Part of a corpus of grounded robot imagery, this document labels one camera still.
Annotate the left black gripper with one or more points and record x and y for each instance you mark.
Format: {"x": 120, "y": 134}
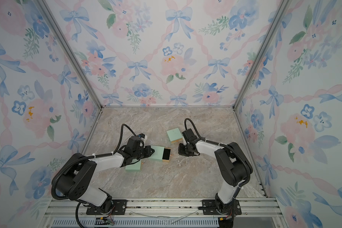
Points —
{"x": 147, "y": 148}

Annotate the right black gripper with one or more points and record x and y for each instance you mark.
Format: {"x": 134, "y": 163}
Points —
{"x": 180, "y": 150}

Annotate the small green jewelry box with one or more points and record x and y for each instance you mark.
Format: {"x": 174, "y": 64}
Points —
{"x": 134, "y": 166}

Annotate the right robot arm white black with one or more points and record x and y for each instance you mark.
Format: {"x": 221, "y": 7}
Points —
{"x": 234, "y": 167}

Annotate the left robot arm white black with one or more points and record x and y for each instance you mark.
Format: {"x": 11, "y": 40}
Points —
{"x": 73, "y": 180}

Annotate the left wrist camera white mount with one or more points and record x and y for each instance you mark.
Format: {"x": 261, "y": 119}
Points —
{"x": 143, "y": 137}

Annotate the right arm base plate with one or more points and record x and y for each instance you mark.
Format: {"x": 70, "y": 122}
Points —
{"x": 216, "y": 207}

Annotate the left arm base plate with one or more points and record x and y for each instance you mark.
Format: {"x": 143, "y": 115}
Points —
{"x": 113, "y": 207}

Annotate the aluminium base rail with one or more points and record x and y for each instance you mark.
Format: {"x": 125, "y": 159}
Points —
{"x": 166, "y": 213}

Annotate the aluminium frame post right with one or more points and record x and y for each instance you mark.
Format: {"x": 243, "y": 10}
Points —
{"x": 280, "y": 13}

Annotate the aluminium frame post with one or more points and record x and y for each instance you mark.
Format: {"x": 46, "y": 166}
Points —
{"x": 280, "y": 13}
{"x": 50, "y": 19}

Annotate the aluminium frame post left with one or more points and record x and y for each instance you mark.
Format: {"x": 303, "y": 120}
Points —
{"x": 50, "y": 19}

